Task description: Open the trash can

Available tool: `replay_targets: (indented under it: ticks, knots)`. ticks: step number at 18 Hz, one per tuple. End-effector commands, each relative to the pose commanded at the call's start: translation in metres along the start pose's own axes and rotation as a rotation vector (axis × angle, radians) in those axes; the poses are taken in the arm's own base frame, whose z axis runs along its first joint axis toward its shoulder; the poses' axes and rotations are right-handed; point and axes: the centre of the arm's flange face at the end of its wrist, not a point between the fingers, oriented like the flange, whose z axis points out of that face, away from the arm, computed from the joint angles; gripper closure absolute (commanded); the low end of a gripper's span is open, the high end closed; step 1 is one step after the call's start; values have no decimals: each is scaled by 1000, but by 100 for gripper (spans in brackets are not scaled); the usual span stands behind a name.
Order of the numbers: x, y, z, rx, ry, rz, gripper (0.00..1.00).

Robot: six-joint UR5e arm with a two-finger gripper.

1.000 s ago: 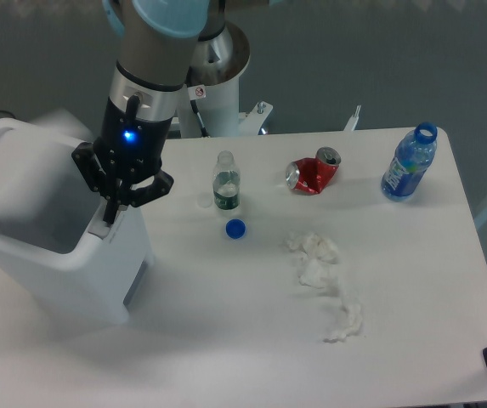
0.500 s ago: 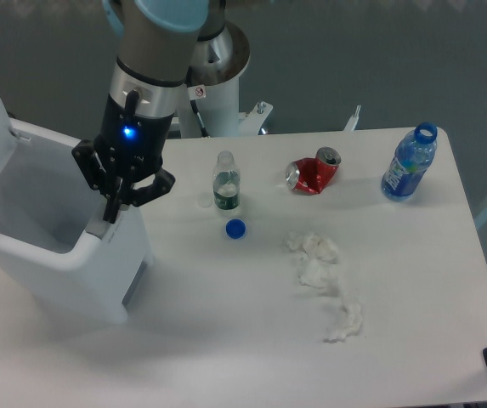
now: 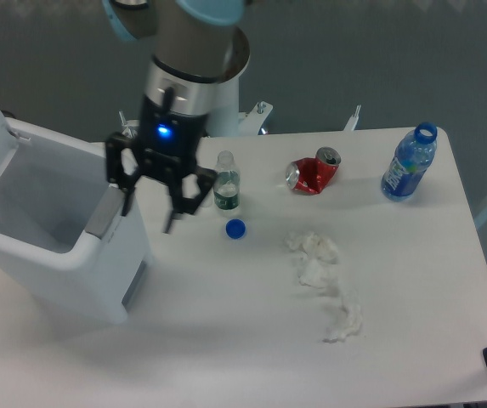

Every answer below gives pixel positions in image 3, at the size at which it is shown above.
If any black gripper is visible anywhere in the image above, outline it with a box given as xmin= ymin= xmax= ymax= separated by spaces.
xmin=105 ymin=97 xmax=218 ymax=234

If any white push-button trash can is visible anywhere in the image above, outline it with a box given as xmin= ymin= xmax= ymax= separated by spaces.
xmin=0 ymin=110 xmax=152 ymax=324

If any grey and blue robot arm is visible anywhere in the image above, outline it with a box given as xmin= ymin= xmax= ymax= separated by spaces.
xmin=103 ymin=1 xmax=245 ymax=232

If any crushed red soda can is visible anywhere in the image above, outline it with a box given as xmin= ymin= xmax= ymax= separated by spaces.
xmin=286 ymin=146 xmax=342 ymax=195

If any clear bottle green label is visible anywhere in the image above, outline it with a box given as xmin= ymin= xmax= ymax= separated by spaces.
xmin=213 ymin=150 xmax=241 ymax=212

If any blue bottle cap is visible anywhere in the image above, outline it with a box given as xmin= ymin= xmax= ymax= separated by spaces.
xmin=225 ymin=218 xmax=246 ymax=240

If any crumpled white tissue upper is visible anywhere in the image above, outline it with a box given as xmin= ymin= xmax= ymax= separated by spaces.
xmin=284 ymin=231 xmax=339 ymax=290

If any crumpled white tissue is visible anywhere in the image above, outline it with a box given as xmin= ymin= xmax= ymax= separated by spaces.
xmin=284 ymin=231 xmax=339 ymax=290
xmin=323 ymin=292 xmax=363 ymax=343

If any crumpled white tissue lower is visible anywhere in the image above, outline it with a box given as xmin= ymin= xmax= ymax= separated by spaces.
xmin=323 ymin=292 xmax=363 ymax=343

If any blue plastic drink bottle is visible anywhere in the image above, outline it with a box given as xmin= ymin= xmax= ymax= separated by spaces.
xmin=381 ymin=122 xmax=438 ymax=202

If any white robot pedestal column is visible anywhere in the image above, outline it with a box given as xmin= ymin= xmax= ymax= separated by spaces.
xmin=204 ymin=25 xmax=252 ymax=139

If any white table frame bracket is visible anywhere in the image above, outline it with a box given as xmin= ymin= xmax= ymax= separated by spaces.
xmin=118 ymin=101 xmax=361 ymax=138

